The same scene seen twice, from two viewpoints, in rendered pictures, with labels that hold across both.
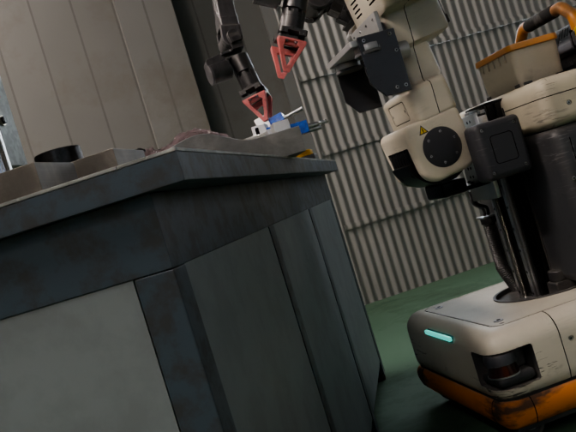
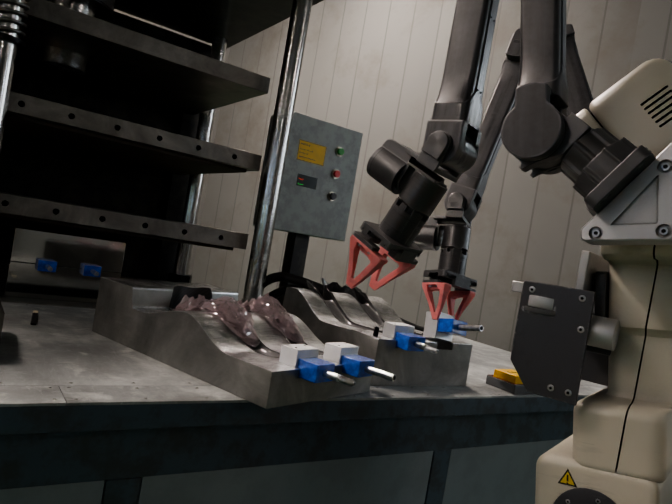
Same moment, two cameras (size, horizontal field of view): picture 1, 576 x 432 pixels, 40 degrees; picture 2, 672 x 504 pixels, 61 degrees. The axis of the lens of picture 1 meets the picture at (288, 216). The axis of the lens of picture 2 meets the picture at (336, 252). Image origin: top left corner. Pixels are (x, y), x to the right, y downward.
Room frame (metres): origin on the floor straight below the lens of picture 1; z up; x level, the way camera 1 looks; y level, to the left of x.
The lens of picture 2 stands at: (1.18, -0.71, 1.05)
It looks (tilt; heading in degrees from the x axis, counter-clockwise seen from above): 1 degrees down; 47
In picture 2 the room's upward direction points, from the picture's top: 10 degrees clockwise
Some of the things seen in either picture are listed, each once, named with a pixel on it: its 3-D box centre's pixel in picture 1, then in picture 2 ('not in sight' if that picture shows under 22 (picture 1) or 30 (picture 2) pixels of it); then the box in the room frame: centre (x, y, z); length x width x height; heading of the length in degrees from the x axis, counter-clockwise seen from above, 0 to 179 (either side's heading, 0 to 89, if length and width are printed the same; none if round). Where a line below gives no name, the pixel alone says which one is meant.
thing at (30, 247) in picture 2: not in sight; (55, 257); (1.74, 1.09, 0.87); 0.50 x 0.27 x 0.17; 81
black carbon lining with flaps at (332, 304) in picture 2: not in sight; (358, 306); (2.14, 0.20, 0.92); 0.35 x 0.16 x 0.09; 81
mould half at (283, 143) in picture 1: (185, 164); (228, 331); (1.78, 0.19, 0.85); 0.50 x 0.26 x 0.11; 98
